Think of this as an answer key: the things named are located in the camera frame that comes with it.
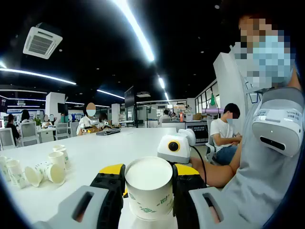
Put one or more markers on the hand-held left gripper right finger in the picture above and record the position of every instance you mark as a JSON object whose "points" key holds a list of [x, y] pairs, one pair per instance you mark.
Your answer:
{"points": [[188, 186]]}

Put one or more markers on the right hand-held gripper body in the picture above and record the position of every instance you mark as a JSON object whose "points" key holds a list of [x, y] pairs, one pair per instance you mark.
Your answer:
{"points": [[166, 152]]}

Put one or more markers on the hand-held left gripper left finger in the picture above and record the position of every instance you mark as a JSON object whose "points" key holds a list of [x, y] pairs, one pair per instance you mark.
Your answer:
{"points": [[102, 198]]}

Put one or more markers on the green printed white paper cup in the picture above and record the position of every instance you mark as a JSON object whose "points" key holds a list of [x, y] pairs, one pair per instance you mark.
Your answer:
{"points": [[149, 190]]}

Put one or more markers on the cluster of paper cups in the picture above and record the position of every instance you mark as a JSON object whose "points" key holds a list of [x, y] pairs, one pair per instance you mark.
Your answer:
{"points": [[56, 173]]}

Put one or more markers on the white mesh office chair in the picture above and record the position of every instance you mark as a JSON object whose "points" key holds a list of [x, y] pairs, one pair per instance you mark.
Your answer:
{"points": [[209, 149], [62, 130], [74, 128], [29, 131], [6, 138]]}

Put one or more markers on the white table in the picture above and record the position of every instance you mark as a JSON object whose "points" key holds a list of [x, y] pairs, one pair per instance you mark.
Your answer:
{"points": [[95, 152]]}

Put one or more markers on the purple roll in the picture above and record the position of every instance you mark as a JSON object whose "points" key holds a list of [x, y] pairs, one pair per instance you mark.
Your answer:
{"points": [[212, 111]]}

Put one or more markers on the dark grey mat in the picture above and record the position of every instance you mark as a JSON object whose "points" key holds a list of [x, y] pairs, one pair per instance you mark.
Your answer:
{"points": [[108, 132]]}

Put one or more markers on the grey ceiling mounted box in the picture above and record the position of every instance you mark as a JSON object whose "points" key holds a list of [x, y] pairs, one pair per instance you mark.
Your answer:
{"points": [[143, 94]]}

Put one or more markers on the black hanging display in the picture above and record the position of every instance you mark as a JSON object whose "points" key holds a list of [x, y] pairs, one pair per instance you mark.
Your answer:
{"points": [[129, 96]]}

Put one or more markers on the green hanging cloth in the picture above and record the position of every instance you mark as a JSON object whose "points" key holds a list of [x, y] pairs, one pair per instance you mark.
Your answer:
{"points": [[212, 101]]}

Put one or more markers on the person's torso grey shirt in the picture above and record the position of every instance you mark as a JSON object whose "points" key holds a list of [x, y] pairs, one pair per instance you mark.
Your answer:
{"points": [[257, 179]]}

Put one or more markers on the segmented ceiling light strip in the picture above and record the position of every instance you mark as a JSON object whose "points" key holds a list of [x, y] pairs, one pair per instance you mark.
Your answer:
{"points": [[161, 82]]}

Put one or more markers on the white tall panel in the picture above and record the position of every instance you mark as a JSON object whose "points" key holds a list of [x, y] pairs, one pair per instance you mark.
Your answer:
{"points": [[226, 78]]}

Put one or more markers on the black monitor on stand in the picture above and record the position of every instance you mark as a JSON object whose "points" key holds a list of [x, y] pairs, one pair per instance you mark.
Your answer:
{"points": [[63, 108]]}

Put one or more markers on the potted green plant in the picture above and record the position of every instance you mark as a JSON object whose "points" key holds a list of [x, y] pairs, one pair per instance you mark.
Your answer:
{"points": [[38, 121]]}

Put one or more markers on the white chest-worn device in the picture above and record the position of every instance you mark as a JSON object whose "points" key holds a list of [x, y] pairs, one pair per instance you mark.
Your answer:
{"points": [[274, 128]]}

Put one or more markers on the long ceiling light strip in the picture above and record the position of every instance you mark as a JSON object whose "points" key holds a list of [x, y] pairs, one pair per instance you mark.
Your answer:
{"points": [[140, 38]]}

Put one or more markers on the curved ceiling light strip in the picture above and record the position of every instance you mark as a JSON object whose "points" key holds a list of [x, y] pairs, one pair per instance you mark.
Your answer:
{"points": [[35, 74]]}

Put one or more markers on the ceiling air conditioner unit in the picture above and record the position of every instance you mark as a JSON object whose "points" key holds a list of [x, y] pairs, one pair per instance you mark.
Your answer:
{"points": [[43, 41]]}

